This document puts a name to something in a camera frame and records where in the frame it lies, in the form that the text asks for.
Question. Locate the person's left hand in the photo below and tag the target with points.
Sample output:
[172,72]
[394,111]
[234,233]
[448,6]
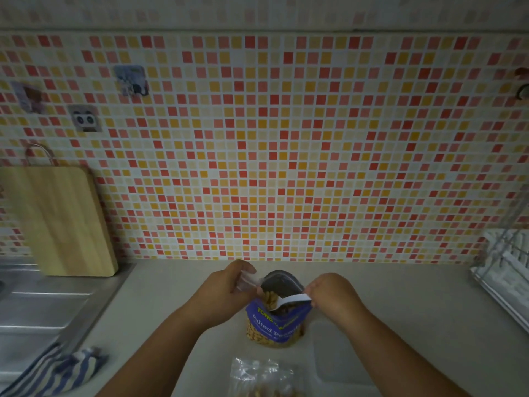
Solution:
[219,297]

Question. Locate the person's right hand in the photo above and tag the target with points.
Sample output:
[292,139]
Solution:
[337,297]

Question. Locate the white plastic spoon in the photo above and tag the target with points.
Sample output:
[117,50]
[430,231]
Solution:
[291,300]

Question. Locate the blue peanuts pouch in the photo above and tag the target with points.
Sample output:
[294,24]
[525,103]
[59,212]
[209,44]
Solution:
[285,322]

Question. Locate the person's right forearm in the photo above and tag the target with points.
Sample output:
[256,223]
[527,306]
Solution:
[405,359]

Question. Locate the person's left forearm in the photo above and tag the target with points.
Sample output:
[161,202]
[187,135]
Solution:
[157,359]

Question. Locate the white dish rack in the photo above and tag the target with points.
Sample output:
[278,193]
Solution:
[506,268]

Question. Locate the wooden cutting board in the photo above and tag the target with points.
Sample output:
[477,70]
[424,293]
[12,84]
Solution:
[58,223]

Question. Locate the stainless steel sink drainboard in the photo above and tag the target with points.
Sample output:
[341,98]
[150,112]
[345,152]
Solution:
[41,310]

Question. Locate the blue striped dish cloth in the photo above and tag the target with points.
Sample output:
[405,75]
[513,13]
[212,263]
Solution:
[58,374]

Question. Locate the panda wall hook sticker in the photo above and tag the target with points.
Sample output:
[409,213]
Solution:
[84,119]

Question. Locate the grey cat wall hook sticker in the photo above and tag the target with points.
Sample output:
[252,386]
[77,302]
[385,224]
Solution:
[131,81]

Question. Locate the red wall hook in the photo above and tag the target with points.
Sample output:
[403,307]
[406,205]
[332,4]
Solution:
[522,84]

